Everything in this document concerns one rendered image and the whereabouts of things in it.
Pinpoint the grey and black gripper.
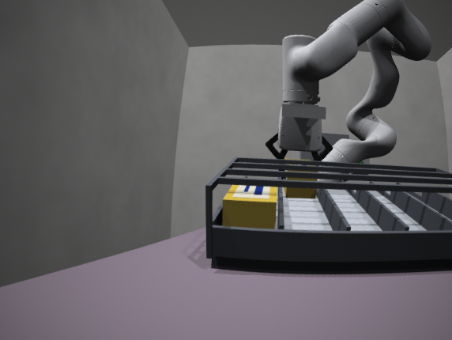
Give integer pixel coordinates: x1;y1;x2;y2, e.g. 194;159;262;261
266;107;333;161

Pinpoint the yellow butter carton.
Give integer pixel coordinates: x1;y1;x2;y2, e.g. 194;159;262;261
222;185;277;229
284;170;317;198

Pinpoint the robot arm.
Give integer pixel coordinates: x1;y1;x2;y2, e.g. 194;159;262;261
282;0;431;163

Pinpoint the black flat bar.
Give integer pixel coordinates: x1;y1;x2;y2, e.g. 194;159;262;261
213;225;452;262

